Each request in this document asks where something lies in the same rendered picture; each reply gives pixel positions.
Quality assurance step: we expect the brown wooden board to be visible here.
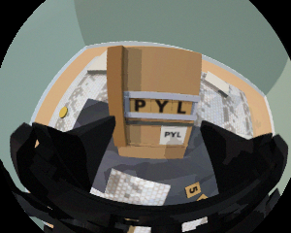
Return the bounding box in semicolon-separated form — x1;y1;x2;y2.
107;46;203;159

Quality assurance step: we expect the yellow round disc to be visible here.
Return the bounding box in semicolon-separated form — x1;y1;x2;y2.
59;106;68;117

